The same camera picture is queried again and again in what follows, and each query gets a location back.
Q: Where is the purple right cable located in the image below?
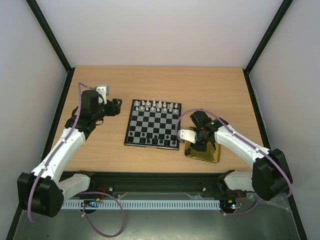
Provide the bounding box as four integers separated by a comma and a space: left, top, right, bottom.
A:
175, 108, 293, 216

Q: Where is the white chess piece row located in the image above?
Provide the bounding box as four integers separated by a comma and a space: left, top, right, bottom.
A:
132, 99, 182, 114

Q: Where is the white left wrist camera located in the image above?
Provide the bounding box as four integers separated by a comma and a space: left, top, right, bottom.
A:
95, 84, 110, 105

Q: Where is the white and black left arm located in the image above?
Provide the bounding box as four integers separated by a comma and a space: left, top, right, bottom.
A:
17, 85, 122, 217

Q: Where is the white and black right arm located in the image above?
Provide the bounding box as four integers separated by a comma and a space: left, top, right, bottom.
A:
189, 110, 293, 201

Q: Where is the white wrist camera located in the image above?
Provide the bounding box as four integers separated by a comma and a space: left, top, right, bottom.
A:
178, 129, 197, 144
95, 84, 110, 105

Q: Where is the slotted grey cable duct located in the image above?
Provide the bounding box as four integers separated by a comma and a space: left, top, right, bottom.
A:
61, 199, 221, 211

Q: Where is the black king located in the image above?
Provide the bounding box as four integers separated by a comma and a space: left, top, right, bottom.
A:
152, 137, 158, 145

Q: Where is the black knight in tray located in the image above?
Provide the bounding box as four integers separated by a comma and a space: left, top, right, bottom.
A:
185, 148, 192, 155

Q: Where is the gold rectangular tray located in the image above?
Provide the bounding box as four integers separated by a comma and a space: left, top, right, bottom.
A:
184, 127, 221, 164

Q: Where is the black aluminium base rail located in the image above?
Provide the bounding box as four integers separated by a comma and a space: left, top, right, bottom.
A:
89, 172, 247, 200

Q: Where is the black and grey chessboard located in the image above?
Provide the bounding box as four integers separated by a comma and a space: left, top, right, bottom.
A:
124, 99, 182, 151

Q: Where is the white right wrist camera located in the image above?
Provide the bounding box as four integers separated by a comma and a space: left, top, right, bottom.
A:
178, 129, 197, 144

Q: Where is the purple cable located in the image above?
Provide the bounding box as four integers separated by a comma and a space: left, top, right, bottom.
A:
26, 81, 125, 239
175, 108, 293, 216

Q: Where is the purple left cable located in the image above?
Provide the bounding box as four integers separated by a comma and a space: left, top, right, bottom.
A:
26, 81, 125, 239

